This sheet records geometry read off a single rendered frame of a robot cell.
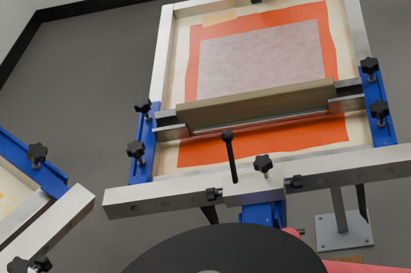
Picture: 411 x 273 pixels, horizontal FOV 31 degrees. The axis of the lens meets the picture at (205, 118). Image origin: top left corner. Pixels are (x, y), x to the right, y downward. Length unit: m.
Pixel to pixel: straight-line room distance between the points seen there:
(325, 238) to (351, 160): 1.46
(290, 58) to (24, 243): 0.90
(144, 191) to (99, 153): 2.33
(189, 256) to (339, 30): 1.16
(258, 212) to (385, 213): 1.63
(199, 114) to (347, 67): 0.42
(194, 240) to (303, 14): 1.21
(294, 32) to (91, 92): 2.65
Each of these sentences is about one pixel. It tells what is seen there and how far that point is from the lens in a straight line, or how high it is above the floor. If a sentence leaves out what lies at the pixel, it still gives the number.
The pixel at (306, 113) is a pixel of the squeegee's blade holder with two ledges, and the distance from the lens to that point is 1.75.
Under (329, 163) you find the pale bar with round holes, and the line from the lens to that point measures 1.55.
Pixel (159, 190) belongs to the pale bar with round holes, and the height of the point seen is 1.07.
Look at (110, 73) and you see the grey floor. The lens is 4.74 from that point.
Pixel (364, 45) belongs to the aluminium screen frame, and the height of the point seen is 1.10.
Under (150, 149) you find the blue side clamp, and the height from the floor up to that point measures 1.06.
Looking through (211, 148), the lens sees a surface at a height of 1.02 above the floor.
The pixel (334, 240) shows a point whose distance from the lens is 2.98.
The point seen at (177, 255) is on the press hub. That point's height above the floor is 1.32.
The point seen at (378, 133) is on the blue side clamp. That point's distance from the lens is 1.66.
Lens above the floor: 1.99
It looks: 30 degrees down
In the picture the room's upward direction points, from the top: 16 degrees counter-clockwise
